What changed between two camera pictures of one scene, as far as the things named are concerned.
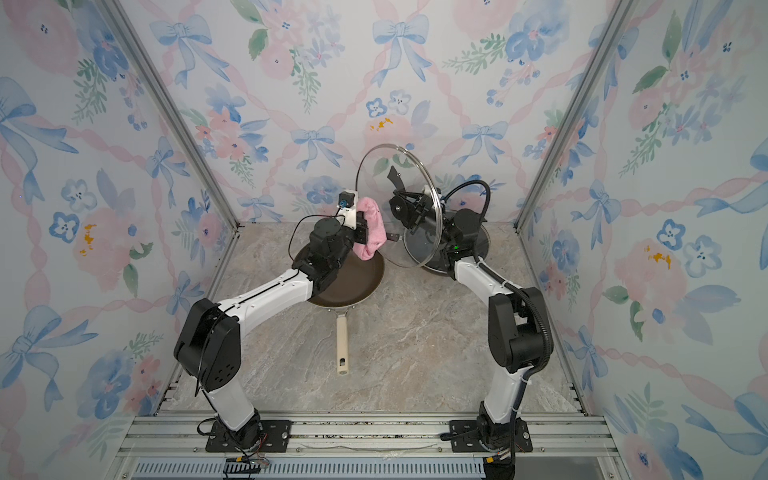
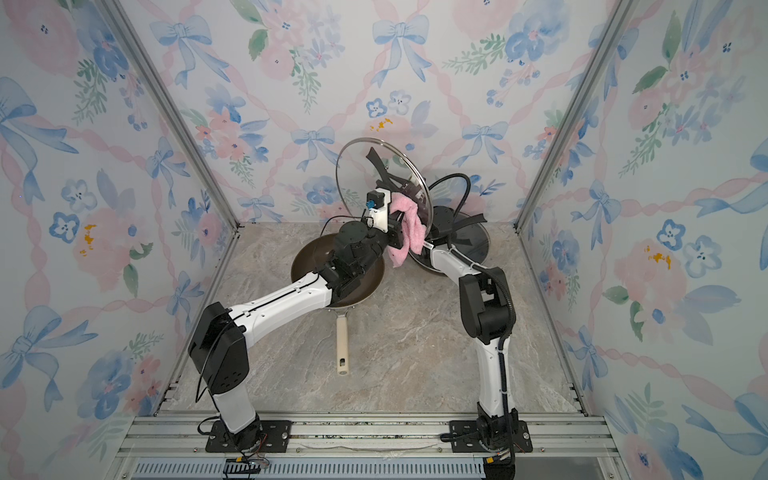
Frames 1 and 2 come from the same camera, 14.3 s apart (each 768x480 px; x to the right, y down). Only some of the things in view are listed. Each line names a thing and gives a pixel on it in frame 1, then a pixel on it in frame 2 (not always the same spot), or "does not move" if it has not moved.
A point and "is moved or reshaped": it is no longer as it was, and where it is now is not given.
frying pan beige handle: x=342 y=344 does not move
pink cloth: x=376 y=230 is moved or reshaped
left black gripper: x=361 y=229 → x=394 y=231
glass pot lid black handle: x=409 y=200 is moved or reshaped
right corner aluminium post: x=624 y=13 does not move
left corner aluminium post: x=121 y=19 does not move
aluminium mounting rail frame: x=359 y=446 does not move
